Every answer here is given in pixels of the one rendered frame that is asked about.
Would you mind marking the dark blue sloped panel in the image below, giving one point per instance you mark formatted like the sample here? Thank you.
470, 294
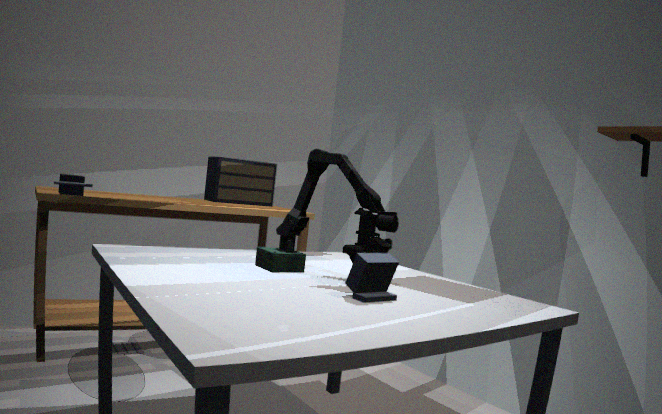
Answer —
370, 277

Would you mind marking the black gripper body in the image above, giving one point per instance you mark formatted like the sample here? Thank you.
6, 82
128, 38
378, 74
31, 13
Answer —
361, 245

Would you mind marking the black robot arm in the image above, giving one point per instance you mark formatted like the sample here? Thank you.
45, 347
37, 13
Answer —
296, 220

